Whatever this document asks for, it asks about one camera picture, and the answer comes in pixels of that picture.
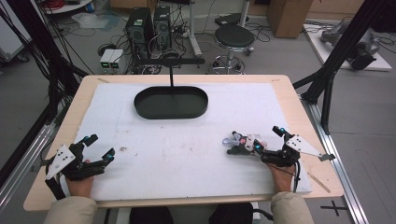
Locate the brown cardboard box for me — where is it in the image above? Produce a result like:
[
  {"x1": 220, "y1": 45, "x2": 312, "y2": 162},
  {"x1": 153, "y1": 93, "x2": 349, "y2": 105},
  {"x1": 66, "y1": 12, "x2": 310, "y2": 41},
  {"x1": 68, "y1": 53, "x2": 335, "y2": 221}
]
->
[{"x1": 266, "y1": 0, "x2": 314, "y2": 39}]

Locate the black stand with oval tray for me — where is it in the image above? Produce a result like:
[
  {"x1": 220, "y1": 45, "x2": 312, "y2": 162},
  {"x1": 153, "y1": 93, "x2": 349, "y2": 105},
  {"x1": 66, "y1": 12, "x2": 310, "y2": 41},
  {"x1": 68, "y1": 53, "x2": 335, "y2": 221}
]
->
[{"x1": 134, "y1": 57, "x2": 209, "y2": 120}]

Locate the black keychain with pastel charms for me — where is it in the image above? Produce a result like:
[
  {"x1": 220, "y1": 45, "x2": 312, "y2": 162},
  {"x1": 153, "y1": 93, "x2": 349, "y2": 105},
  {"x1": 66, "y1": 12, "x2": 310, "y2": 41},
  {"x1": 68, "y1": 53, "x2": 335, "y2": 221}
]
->
[{"x1": 221, "y1": 130, "x2": 269, "y2": 156}]

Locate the black computer tower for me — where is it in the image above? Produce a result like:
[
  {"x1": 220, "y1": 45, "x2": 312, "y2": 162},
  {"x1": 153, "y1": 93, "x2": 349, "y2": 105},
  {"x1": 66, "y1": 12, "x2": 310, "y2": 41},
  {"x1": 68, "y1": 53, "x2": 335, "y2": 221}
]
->
[
  {"x1": 125, "y1": 7, "x2": 156, "y2": 60},
  {"x1": 152, "y1": 5, "x2": 173, "y2": 51}
]

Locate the clear plastic sheet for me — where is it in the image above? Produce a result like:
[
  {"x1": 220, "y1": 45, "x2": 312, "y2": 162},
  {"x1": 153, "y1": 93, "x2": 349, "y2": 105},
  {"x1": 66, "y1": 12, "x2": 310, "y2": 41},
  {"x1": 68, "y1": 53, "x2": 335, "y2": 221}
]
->
[{"x1": 70, "y1": 11, "x2": 121, "y2": 33}]

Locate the person's left hand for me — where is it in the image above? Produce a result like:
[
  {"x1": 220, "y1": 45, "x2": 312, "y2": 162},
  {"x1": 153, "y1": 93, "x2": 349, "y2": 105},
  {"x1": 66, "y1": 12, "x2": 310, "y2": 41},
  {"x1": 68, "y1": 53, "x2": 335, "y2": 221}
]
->
[{"x1": 65, "y1": 159, "x2": 95, "y2": 199}]

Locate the person's left leg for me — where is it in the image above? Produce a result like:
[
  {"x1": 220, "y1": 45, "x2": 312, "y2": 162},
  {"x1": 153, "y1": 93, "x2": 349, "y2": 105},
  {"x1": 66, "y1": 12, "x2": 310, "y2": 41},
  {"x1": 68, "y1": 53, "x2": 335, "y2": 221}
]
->
[{"x1": 128, "y1": 206, "x2": 175, "y2": 224}]

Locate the black gripper strap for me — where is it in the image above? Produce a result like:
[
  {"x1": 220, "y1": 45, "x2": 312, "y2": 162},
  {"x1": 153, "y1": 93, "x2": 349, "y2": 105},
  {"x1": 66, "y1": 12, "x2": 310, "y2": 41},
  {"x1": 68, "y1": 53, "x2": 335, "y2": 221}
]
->
[{"x1": 44, "y1": 175, "x2": 67, "y2": 201}]

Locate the person's leg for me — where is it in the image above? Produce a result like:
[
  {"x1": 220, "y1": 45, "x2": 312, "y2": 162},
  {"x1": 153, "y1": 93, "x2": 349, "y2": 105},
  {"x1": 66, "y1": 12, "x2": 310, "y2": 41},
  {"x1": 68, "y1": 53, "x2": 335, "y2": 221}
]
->
[
  {"x1": 208, "y1": 203, "x2": 254, "y2": 224},
  {"x1": 128, "y1": 206, "x2": 175, "y2": 224}
]

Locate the black metal frame strut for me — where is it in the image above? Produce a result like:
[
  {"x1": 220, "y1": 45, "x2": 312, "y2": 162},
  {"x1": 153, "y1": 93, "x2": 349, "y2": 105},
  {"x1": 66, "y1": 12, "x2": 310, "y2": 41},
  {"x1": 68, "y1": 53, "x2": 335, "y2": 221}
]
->
[
  {"x1": 0, "y1": 0, "x2": 90, "y2": 188},
  {"x1": 292, "y1": 0, "x2": 391, "y2": 135}
]

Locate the white foam mat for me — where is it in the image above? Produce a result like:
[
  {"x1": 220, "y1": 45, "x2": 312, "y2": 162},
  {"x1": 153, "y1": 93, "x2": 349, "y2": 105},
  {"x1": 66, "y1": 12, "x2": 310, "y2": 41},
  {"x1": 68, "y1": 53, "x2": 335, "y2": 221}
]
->
[{"x1": 60, "y1": 81, "x2": 313, "y2": 202}]

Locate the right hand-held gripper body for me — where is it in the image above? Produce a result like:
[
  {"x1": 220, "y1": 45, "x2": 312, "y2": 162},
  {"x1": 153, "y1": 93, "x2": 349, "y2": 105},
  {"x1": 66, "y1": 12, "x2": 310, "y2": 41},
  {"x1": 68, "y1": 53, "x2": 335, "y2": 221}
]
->
[{"x1": 261, "y1": 133, "x2": 337, "y2": 168}]

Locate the black round stool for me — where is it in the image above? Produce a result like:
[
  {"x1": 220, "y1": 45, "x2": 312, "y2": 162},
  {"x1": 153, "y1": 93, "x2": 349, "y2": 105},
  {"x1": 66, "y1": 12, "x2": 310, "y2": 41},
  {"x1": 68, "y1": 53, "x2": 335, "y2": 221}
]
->
[{"x1": 210, "y1": 23, "x2": 256, "y2": 76}]

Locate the white power supply box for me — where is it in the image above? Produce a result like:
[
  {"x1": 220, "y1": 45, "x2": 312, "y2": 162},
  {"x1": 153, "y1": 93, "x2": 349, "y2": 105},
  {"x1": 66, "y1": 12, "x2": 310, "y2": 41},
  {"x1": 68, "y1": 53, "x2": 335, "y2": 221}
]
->
[
  {"x1": 108, "y1": 49, "x2": 125, "y2": 70},
  {"x1": 99, "y1": 49, "x2": 115, "y2": 70}
]

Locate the aluminium rail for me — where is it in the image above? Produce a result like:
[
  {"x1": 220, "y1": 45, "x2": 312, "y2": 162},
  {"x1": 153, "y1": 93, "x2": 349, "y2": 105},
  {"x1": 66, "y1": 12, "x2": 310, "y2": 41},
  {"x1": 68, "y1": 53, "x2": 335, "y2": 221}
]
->
[
  {"x1": 299, "y1": 93, "x2": 371, "y2": 224},
  {"x1": 0, "y1": 123, "x2": 56, "y2": 213}
]

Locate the white floor board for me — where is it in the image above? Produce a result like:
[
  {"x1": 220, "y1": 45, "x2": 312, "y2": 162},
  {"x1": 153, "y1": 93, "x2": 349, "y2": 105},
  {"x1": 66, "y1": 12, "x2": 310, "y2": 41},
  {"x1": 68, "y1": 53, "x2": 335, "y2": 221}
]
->
[{"x1": 303, "y1": 22, "x2": 393, "y2": 72}]

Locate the flat black case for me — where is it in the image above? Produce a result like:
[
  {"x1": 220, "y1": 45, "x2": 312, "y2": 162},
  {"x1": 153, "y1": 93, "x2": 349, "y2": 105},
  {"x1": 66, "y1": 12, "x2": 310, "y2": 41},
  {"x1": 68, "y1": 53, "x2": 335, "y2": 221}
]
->
[{"x1": 214, "y1": 13, "x2": 250, "y2": 27}]

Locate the white cabinet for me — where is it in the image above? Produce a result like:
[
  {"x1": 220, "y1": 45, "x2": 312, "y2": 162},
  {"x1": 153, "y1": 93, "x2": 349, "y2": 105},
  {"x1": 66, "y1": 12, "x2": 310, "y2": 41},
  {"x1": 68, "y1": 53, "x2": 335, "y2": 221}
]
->
[{"x1": 0, "y1": 13, "x2": 33, "y2": 63}]

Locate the thin wooden stick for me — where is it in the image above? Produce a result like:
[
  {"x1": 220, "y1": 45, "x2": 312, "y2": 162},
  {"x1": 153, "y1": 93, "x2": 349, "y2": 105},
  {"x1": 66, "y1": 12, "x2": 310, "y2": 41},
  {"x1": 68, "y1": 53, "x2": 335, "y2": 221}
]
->
[{"x1": 306, "y1": 172, "x2": 332, "y2": 194}]

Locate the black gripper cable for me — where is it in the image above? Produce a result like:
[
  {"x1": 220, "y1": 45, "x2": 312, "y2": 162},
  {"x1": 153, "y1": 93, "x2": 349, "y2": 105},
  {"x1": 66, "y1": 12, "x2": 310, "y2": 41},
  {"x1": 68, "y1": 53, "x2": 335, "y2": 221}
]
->
[{"x1": 291, "y1": 160, "x2": 302, "y2": 193}]

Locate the grey robot device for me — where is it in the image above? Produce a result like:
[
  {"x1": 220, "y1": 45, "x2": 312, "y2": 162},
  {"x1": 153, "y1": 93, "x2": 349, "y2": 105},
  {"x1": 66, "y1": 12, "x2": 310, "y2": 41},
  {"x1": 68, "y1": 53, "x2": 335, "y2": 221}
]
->
[
  {"x1": 319, "y1": 21, "x2": 347, "y2": 47},
  {"x1": 346, "y1": 28, "x2": 381, "y2": 71}
]

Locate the white table leg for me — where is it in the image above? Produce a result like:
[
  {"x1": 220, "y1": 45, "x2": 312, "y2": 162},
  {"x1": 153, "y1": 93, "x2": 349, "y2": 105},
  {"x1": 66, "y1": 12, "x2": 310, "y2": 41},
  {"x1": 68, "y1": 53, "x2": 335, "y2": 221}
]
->
[{"x1": 187, "y1": 0, "x2": 204, "y2": 58}]

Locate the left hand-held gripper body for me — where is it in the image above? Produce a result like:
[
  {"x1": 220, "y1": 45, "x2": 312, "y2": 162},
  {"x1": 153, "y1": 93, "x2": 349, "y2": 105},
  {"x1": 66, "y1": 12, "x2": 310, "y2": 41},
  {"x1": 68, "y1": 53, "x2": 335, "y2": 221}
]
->
[{"x1": 45, "y1": 143, "x2": 106, "y2": 182}]

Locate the round white table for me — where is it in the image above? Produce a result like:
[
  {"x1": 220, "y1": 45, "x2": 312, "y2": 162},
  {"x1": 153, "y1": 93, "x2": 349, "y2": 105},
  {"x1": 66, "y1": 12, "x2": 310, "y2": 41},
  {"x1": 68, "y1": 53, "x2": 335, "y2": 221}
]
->
[{"x1": 42, "y1": 0, "x2": 95, "y2": 16}]

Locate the person's right hand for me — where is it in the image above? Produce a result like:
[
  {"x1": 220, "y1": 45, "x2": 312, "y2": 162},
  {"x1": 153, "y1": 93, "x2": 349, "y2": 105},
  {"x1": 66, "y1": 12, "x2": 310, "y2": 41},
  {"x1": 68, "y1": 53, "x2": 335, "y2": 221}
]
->
[{"x1": 266, "y1": 162, "x2": 297, "y2": 194}]

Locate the person's right leg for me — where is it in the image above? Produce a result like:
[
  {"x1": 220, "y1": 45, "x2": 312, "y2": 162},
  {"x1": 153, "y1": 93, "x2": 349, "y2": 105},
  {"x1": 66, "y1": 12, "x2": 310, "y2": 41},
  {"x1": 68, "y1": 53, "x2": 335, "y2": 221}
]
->
[{"x1": 208, "y1": 203, "x2": 254, "y2": 224}]

